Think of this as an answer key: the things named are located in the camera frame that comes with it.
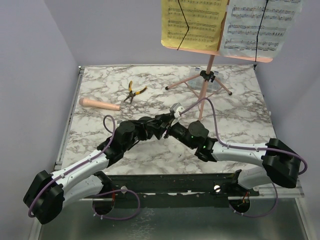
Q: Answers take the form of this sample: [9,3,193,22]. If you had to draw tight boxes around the pink perforated music stand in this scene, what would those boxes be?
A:
[160,0,303,121]

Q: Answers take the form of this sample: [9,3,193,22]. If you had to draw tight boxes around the pink toy microphone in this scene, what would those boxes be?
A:
[79,98,121,111]

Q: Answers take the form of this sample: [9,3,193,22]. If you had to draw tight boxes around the yellow sheet music page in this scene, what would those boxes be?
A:
[161,0,228,51]

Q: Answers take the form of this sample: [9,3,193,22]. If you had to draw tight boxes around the white paper sheet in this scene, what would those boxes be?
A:
[219,0,304,62]

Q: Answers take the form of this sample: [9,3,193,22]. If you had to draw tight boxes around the black microphone stand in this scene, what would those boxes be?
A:
[154,113,174,134]

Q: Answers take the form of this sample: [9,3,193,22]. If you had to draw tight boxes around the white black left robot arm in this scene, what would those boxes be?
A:
[23,115,170,224]

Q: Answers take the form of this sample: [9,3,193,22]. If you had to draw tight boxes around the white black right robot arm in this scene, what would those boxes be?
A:
[165,120,302,196]

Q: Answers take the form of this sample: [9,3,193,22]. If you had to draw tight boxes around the clear plastic organizer box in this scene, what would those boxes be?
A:
[186,66,224,93]

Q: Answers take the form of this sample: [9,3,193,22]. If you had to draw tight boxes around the yellow handled pliers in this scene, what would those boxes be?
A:
[123,80,148,104]

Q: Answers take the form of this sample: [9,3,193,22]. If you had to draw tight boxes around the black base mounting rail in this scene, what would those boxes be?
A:
[93,171,258,209]

